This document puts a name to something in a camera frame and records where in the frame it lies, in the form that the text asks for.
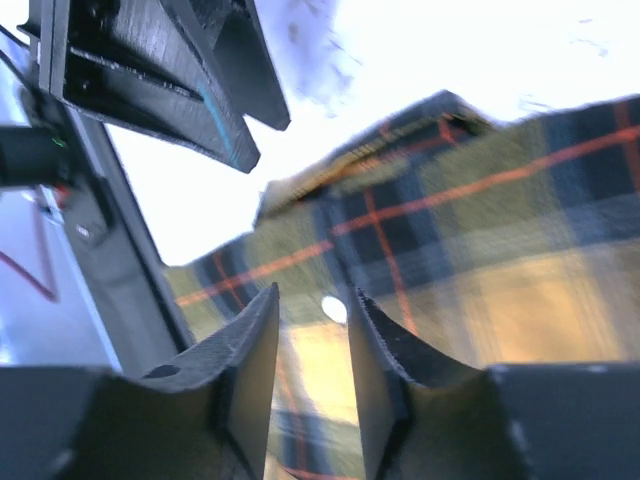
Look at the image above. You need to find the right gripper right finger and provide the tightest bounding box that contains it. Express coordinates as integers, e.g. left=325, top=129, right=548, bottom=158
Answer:
left=348, top=290, right=485, bottom=479

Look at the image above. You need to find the whiteboard with red writing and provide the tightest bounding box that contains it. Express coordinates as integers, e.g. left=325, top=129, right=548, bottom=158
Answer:
left=0, top=39, right=196, bottom=376

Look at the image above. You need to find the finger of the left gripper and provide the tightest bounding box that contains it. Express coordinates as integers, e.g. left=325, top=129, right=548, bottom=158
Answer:
left=169, top=1, right=290, bottom=131

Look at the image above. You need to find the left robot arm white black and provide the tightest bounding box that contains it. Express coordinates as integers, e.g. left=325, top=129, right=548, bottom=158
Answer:
left=1, top=1, right=290, bottom=247

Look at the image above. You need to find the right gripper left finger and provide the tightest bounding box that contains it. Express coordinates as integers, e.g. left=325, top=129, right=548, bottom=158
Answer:
left=141, top=284, right=279, bottom=479

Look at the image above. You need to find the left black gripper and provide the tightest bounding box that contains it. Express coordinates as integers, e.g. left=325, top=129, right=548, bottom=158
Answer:
left=19, top=1, right=260, bottom=174

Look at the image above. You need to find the yellow plaid long sleeve shirt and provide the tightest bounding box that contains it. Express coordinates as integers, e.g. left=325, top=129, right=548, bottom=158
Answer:
left=166, top=92, right=639, bottom=479

